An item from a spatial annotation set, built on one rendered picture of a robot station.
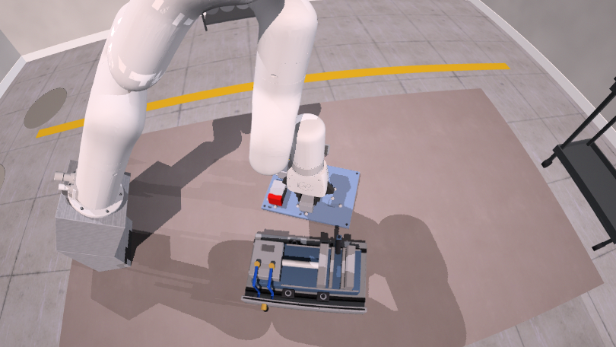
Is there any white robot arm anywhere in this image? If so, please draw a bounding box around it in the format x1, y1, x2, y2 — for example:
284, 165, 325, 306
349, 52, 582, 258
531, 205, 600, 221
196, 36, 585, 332
54, 0, 330, 218

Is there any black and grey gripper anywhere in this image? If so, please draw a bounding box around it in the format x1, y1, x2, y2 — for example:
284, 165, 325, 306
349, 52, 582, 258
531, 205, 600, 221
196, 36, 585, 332
282, 160, 335, 205

